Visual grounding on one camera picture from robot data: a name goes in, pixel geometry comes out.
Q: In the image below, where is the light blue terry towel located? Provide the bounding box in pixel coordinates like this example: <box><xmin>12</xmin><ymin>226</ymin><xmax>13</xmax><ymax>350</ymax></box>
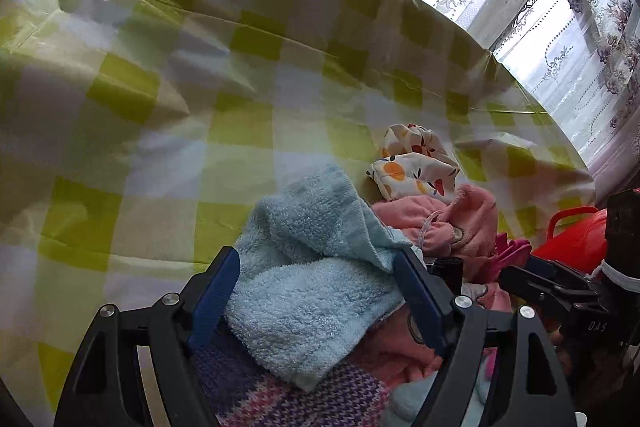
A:
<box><xmin>222</xmin><ymin>164</ymin><xmax>426</xmax><ymax>390</ymax></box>

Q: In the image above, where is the white lace curtain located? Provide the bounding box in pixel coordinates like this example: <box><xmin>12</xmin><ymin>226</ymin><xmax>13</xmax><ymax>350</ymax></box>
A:
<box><xmin>90</xmin><ymin>0</ymin><xmax>640</xmax><ymax>168</ymax></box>

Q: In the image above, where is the pink floral drape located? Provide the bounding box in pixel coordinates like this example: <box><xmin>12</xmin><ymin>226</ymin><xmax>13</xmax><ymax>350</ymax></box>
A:
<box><xmin>589</xmin><ymin>127</ymin><xmax>640</xmax><ymax>200</ymax></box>

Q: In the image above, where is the magenta fringed cloth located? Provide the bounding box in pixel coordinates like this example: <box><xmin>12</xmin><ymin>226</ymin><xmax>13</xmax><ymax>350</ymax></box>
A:
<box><xmin>492</xmin><ymin>232</ymin><xmax>533</xmax><ymax>280</ymax></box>

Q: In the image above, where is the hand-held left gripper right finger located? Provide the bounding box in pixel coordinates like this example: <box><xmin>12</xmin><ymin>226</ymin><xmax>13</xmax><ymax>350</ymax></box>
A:
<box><xmin>392</xmin><ymin>249</ymin><xmax>573</xmax><ymax>427</ymax></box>

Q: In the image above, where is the fruit print cloth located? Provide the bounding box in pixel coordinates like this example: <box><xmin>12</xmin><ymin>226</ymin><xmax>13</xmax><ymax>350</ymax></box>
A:
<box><xmin>371</xmin><ymin>123</ymin><xmax>461</xmax><ymax>200</ymax></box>

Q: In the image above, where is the purple knit glove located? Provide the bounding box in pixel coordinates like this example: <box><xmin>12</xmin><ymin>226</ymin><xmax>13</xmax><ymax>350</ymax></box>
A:
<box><xmin>192</xmin><ymin>334</ymin><xmax>391</xmax><ymax>427</ymax></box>

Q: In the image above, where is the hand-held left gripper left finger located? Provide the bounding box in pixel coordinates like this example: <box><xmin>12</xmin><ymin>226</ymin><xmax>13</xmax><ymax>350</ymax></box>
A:
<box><xmin>52</xmin><ymin>246</ymin><xmax>241</xmax><ymax>427</ymax></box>

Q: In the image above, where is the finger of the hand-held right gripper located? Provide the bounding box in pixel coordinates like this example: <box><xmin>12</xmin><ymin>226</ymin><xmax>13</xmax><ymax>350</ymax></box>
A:
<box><xmin>500</xmin><ymin>254</ymin><xmax>603</xmax><ymax>313</ymax></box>
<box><xmin>432</xmin><ymin>257</ymin><xmax>464</xmax><ymax>295</ymax></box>

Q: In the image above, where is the yellow white checked tablecloth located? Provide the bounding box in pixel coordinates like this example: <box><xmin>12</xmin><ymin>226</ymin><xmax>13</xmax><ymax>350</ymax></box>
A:
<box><xmin>0</xmin><ymin>0</ymin><xmax>596</xmax><ymax>408</ymax></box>

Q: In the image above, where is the pink fleece headband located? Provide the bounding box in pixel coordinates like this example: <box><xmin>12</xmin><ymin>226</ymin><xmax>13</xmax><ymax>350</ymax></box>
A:
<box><xmin>345</xmin><ymin>183</ymin><xmax>513</xmax><ymax>390</ymax></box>

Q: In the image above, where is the red plastic cup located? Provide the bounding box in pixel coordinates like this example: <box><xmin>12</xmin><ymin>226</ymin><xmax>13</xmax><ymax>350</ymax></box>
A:
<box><xmin>532</xmin><ymin>206</ymin><xmax>610</xmax><ymax>264</ymax></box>

